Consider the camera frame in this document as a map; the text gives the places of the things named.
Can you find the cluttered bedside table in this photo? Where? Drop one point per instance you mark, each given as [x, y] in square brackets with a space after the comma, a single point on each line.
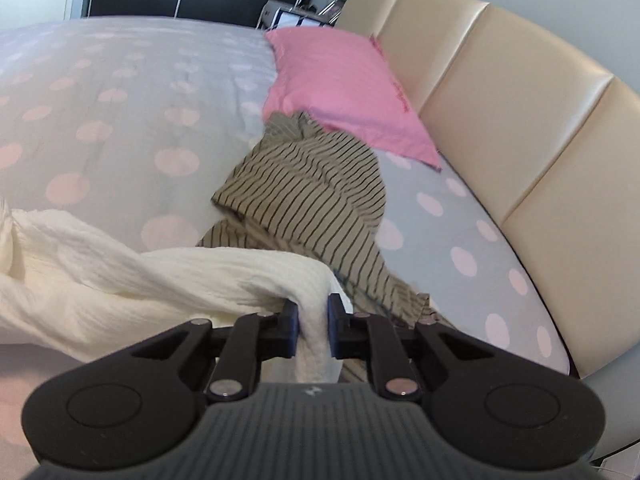
[277, 14]

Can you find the pink pillow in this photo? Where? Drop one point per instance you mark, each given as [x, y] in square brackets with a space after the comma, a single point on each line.
[345, 83]

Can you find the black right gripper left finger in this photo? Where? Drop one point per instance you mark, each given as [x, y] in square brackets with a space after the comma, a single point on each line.
[140, 402]

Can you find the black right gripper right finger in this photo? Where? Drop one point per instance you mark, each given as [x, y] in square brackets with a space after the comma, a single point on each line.
[488, 403]

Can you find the cream padded headboard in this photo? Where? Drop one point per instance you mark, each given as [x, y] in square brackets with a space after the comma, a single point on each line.
[547, 140]

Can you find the white crinkled cotton garment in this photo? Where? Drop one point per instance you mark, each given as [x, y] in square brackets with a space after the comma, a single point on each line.
[68, 286]

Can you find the beige black striped garment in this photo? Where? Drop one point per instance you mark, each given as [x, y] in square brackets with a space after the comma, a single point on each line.
[318, 195]

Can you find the polka dot bed sheet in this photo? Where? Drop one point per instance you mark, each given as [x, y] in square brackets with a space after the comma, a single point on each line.
[131, 124]

